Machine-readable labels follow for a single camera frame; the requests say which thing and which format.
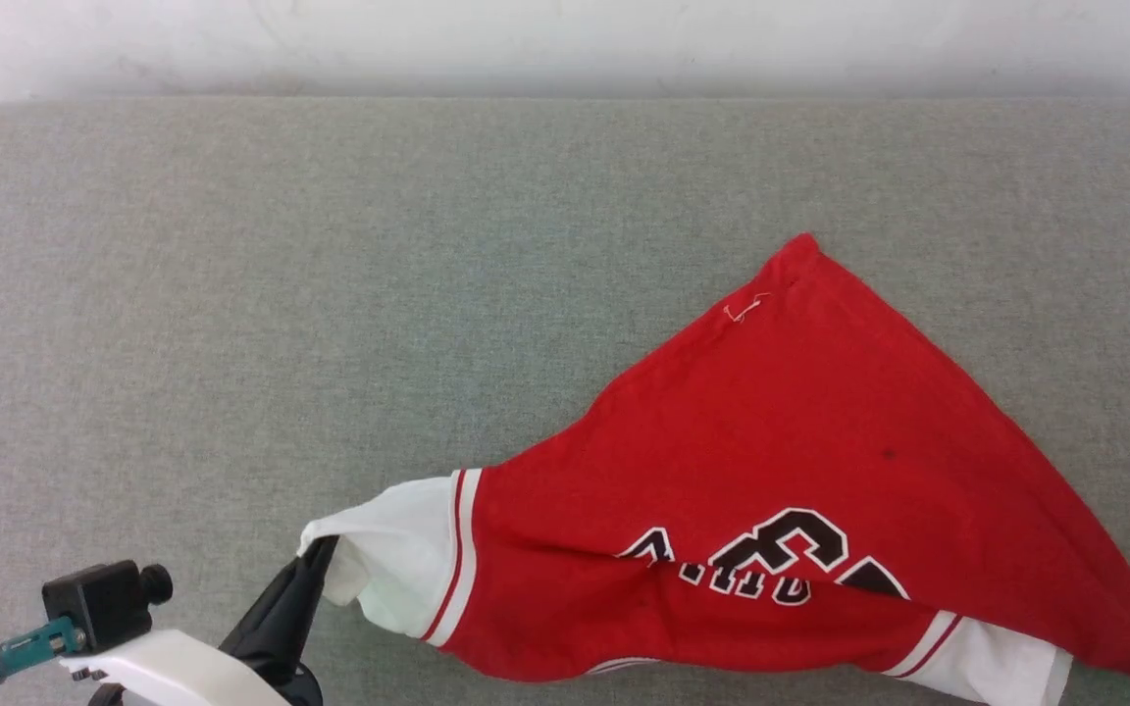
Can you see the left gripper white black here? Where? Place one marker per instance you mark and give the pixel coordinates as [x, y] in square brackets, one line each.
[173, 672]

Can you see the red and white jersey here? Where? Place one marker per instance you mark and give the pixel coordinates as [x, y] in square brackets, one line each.
[771, 431]

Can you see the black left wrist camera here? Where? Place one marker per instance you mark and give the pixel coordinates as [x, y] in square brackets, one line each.
[99, 603]

